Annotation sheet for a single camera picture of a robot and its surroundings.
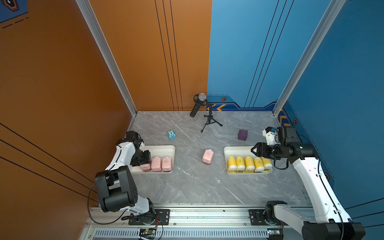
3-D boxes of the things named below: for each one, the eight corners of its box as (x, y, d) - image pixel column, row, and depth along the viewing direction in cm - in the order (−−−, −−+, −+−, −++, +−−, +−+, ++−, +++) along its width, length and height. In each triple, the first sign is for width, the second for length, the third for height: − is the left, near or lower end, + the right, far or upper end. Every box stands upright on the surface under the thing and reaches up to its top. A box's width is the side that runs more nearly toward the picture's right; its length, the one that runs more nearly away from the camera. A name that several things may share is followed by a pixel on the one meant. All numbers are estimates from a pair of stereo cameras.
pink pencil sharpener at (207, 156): (201, 163, 94) (201, 157, 88) (205, 153, 98) (206, 147, 92) (209, 166, 92) (210, 160, 87) (213, 156, 97) (214, 150, 91)
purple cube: (237, 139, 106) (239, 135, 102) (238, 132, 110) (240, 128, 106) (245, 141, 105) (247, 137, 101) (246, 134, 109) (247, 130, 105)
